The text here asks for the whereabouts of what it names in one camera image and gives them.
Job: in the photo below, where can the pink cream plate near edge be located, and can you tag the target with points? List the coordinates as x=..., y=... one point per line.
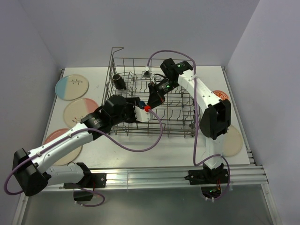
x=70, y=156

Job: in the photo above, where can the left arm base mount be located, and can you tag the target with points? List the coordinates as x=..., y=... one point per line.
x=86, y=191

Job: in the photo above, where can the pink and cream plate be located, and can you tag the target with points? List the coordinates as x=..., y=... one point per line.
x=77, y=110

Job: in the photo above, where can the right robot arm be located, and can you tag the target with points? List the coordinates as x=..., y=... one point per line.
x=212, y=114

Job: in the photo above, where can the blue cream plate right side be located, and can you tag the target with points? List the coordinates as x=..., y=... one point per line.
x=232, y=142

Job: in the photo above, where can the aluminium rail frame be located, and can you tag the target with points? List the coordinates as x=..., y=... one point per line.
x=149, y=189

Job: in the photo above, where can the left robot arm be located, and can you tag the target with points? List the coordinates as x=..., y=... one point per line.
x=34, y=170

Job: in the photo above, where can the dark blue mug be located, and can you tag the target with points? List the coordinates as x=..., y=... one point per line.
x=141, y=104

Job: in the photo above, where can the orange patterned bowl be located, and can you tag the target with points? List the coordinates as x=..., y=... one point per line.
x=222, y=95

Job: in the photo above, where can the grey wire dish rack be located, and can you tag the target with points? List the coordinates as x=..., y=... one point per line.
x=177, y=113

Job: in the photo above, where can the blue and cream plate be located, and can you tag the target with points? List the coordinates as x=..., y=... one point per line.
x=71, y=87

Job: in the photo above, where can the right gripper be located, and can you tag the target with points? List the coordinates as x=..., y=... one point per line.
x=155, y=99

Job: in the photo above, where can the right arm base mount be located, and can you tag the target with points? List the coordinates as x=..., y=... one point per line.
x=214, y=182

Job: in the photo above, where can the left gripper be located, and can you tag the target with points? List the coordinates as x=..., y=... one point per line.
x=131, y=101

